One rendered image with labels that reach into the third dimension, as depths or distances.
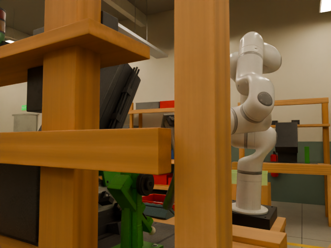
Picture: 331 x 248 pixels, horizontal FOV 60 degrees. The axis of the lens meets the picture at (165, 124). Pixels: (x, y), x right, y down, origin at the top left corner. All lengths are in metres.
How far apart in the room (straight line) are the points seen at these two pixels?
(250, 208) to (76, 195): 0.93
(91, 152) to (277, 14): 6.60
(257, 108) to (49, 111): 0.57
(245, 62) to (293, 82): 5.58
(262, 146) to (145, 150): 0.96
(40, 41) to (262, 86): 0.63
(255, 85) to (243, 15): 6.33
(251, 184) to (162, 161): 0.95
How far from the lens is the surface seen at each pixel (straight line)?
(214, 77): 0.56
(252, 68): 1.02
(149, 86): 7.52
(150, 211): 1.39
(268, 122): 0.93
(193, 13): 0.61
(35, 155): 0.82
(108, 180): 1.20
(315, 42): 6.80
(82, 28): 0.75
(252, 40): 1.13
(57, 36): 0.81
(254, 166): 1.46
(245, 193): 1.48
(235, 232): 1.21
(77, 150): 0.69
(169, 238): 1.11
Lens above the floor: 1.25
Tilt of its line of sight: 4 degrees up
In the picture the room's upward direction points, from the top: straight up
